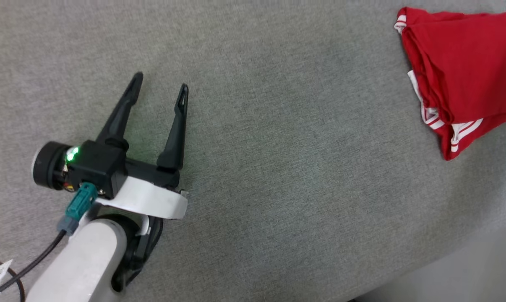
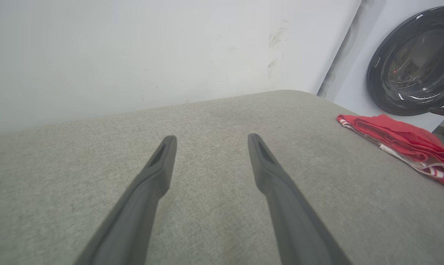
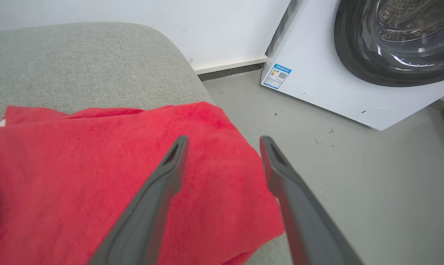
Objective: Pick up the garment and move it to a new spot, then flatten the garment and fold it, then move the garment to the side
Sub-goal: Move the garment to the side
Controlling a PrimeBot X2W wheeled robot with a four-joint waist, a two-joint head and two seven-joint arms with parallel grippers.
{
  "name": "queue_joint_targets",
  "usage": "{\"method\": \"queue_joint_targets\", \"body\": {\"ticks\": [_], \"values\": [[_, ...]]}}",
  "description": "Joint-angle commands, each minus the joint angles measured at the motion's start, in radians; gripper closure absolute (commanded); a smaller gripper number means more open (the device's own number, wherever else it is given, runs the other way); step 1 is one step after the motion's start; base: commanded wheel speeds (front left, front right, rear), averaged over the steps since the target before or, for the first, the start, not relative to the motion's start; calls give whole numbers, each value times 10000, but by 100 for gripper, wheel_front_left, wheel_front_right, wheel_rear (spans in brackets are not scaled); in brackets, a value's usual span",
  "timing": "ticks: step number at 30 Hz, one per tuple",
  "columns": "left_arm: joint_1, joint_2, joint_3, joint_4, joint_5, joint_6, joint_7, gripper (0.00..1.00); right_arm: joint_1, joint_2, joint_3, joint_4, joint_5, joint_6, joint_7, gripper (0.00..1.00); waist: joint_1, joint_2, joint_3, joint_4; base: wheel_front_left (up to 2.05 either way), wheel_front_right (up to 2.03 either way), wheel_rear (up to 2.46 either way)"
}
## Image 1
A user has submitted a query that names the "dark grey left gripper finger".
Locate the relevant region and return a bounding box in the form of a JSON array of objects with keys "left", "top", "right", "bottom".
[
  {"left": 95, "top": 72, "right": 144, "bottom": 151},
  {"left": 156, "top": 83, "right": 189, "bottom": 171}
]

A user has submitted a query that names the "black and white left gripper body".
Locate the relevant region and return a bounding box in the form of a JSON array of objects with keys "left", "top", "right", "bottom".
[{"left": 95, "top": 158, "right": 189, "bottom": 220}]

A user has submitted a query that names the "red shirt with white sleeves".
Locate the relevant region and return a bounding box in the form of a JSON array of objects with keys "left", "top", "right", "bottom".
[{"left": 394, "top": 6, "right": 506, "bottom": 161}]

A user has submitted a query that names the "teal left camera cable connector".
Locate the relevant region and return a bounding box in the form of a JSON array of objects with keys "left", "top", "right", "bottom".
[{"left": 57, "top": 182, "right": 99, "bottom": 236}]

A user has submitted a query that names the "thin black camera cable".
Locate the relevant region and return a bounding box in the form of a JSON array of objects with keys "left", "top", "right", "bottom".
[{"left": 0, "top": 229, "right": 68, "bottom": 302}]

